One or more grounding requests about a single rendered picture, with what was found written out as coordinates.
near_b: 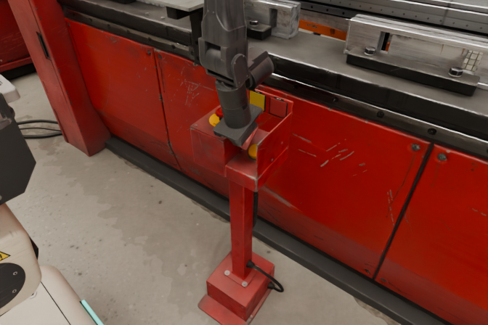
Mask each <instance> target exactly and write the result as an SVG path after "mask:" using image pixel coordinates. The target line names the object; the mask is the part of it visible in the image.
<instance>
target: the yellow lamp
mask: <svg viewBox="0 0 488 325"><path fill-rule="evenodd" d="M264 100H265V96H264V95H262V94H258V93H256V92H253V91H250V104H253V105H256V106H258V107H261V108H262V110H263V111H264Z"/></svg>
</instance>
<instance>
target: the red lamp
mask: <svg viewBox="0 0 488 325"><path fill-rule="evenodd" d="M286 106H287V103H286V102H282V101H280V100H277V99H273V98H271V100H270V113H272V114H273V115H277V116H280V117H281V118H285V114H286Z"/></svg>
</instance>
